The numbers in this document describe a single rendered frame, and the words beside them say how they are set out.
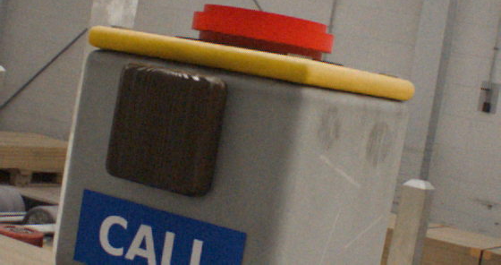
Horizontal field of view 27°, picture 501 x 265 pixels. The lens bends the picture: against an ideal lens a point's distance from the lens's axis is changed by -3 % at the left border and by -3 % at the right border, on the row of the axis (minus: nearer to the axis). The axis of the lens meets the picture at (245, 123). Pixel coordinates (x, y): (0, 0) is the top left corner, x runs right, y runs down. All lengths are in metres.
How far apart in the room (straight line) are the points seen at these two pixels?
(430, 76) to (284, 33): 7.45
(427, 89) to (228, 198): 7.47
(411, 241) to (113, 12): 0.52
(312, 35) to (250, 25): 0.02
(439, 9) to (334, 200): 7.49
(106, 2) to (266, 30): 1.27
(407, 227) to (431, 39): 6.34
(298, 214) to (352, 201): 0.03
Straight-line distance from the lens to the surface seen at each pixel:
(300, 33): 0.29
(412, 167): 7.75
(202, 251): 0.27
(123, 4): 1.55
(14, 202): 2.44
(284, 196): 0.26
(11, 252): 1.55
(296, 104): 0.26
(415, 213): 1.44
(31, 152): 8.51
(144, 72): 0.27
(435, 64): 7.73
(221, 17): 0.29
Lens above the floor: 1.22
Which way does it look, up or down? 3 degrees down
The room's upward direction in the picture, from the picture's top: 10 degrees clockwise
